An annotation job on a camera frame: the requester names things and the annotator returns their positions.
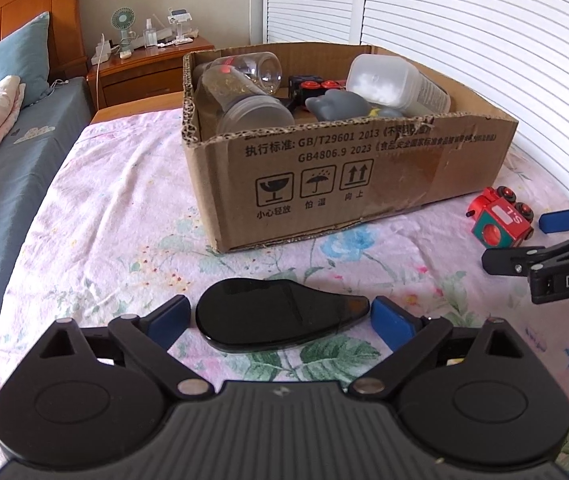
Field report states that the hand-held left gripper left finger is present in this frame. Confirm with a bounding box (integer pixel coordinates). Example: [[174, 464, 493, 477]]
[[39, 295, 212, 401]]

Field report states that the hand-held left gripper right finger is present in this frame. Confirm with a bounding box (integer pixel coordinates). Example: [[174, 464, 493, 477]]
[[347, 296, 523, 398]]

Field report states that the red toy train car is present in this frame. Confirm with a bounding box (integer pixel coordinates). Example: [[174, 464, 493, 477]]
[[466, 186, 535, 250]]

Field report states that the black glossy teardrop plate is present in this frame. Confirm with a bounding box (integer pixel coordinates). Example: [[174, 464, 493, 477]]
[[195, 276, 371, 353]]

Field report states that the cardboard box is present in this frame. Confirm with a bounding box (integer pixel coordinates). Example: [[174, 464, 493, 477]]
[[180, 42, 520, 255]]

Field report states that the white plastic container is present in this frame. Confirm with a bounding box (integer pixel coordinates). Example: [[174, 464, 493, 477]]
[[347, 54, 451, 113]]

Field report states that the grey toy animal figure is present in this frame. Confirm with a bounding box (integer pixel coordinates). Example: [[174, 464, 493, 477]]
[[305, 89, 405, 122]]

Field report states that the clear glass jar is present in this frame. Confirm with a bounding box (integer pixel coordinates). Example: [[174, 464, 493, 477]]
[[199, 67, 296, 136], [207, 51, 284, 96]]

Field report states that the black toy train car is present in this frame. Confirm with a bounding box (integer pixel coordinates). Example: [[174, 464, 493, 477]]
[[287, 75, 345, 111]]

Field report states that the pink floral bed sheet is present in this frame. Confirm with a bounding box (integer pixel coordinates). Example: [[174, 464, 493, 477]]
[[0, 107, 569, 466]]

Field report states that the white louvred closet door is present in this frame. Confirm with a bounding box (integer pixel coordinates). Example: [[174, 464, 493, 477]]
[[263, 0, 368, 47], [359, 0, 569, 196]]

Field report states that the blue bed sheet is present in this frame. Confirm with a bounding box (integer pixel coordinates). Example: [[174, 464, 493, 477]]
[[0, 77, 96, 480]]

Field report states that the wooden nightstand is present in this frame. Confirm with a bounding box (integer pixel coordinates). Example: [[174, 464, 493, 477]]
[[87, 35, 215, 111]]

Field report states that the white power strip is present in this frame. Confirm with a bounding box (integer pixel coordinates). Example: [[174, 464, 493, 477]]
[[92, 34, 112, 65]]

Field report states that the clear phone stand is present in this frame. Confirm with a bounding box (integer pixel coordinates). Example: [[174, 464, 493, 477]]
[[167, 7, 194, 43]]

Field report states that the blue pillow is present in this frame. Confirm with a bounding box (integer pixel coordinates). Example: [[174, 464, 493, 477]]
[[0, 11, 51, 108]]

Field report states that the small green desk fan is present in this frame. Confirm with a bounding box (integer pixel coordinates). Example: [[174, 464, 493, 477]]
[[111, 7, 135, 58]]

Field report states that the wooden bed frame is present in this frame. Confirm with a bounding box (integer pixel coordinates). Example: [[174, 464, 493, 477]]
[[89, 92, 185, 126]]

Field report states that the white cable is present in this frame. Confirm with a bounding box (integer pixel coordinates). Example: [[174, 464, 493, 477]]
[[87, 60, 102, 113]]

